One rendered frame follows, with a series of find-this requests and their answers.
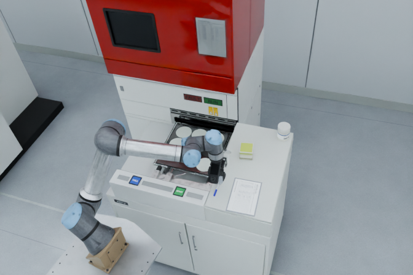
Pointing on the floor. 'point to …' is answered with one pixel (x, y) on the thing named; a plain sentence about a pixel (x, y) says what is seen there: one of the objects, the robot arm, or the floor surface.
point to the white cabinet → (204, 239)
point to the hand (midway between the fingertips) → (217, 183)
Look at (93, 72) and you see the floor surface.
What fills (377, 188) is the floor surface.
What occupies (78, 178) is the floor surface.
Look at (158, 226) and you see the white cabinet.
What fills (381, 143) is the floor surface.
